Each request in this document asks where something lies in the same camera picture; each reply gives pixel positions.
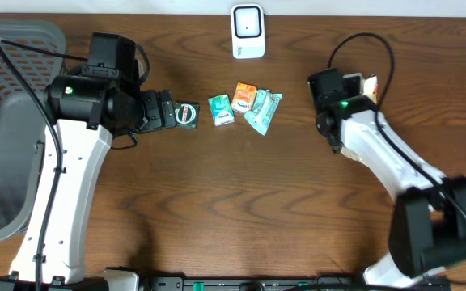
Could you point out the white barcode scanner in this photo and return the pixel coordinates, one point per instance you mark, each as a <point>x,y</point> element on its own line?
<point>248,31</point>

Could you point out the green Zam-Buk box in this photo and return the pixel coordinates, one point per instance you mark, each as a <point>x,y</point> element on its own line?
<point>187,115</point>

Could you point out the orange tissue pack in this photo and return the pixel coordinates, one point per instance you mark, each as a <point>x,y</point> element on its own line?
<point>243,98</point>

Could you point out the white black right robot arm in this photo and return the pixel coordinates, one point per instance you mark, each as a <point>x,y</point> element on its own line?
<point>428,227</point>

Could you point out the teal wrapper pack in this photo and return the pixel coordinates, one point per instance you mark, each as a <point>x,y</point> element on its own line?
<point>263,110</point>

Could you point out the grey plastic mesh basket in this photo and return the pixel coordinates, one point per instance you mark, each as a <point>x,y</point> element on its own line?
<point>21,128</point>

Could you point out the teal tissue pack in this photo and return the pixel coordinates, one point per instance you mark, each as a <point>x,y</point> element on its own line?
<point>221,110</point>

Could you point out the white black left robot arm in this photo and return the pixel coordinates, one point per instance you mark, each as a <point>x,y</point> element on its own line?
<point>84,110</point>

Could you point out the white blue snack bag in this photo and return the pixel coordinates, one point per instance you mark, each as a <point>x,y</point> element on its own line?
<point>370,90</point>

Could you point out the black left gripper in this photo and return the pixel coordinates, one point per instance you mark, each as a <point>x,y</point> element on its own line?
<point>155,121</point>

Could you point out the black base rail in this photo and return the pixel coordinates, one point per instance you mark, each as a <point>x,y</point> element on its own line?
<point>169,283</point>

